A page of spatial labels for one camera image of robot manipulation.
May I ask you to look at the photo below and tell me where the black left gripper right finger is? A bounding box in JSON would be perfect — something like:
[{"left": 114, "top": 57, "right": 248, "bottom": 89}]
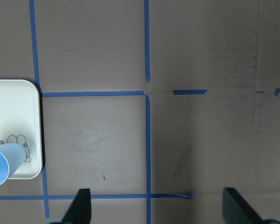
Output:
[{"left": 222, "top": 188, "right": 266, "bottom": 224}]

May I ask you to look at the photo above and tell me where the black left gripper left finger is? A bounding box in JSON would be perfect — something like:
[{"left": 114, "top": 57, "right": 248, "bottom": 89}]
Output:
[{"left": 61, "top": 189, "right": 91, "bottom": 224}]

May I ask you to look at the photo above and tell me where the blue cup on tray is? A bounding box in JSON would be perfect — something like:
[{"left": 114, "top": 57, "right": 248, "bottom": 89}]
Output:
[{"left": 0, "top": 143, "right": 26, "bottom": 185}]

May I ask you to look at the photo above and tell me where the cream white tray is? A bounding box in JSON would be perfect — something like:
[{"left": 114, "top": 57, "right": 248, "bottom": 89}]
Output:
[{"left": 0, "top": 79, "right": 42, "bottom": 180}]

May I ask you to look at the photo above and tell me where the brown paper table cover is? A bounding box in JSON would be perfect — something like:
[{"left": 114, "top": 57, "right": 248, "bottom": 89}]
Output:
[{"left": 0, "top": 0, "right": 280, "bottom": 224}]

